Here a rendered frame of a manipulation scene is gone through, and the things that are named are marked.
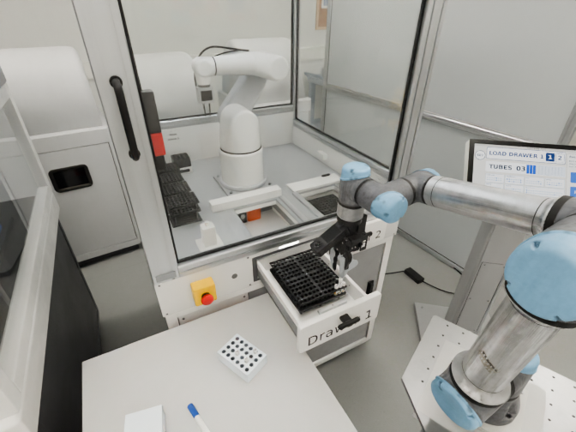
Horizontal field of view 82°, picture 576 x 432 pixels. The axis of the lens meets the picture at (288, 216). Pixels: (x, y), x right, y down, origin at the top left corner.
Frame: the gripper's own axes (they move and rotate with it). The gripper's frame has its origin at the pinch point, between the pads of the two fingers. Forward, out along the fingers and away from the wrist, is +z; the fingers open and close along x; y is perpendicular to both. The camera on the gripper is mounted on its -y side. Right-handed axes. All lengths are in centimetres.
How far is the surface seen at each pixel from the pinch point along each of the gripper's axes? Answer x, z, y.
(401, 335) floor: 20, 96, 73
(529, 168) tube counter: 2, -15, 96
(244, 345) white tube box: 1.4, 18.6, -31.4
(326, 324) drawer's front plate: -10.8, 7.3, -10.5
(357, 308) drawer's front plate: -10.8, 6.1, 0.4
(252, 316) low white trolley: 13.1, 21.5, -24.0
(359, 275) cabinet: 24, 36, 34
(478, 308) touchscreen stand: -2, 65, 99
